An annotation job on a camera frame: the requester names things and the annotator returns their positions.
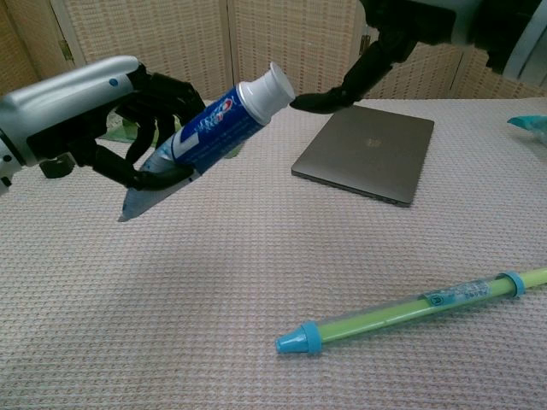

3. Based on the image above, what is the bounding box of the blue white toothpaste tube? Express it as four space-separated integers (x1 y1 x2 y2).
117 61 297 223

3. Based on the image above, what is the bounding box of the teal plastic snack bag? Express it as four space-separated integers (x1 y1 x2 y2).
507 114 547 144

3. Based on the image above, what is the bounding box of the pink woven tablecloth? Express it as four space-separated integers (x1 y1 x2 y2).
0 97 547 410

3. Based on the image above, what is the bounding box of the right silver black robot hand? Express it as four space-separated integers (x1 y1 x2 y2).
290 0 547 114

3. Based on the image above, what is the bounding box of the grey closed laptop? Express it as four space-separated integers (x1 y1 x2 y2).
291 105 436 208

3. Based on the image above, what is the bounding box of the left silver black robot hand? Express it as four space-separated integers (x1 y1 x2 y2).
0 55 206 192

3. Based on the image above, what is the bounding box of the green blue toy syringe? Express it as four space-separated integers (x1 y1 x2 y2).
273 266 547 355

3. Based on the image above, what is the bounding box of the woven bamboo folding screen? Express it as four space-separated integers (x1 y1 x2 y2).
0 0 547 102

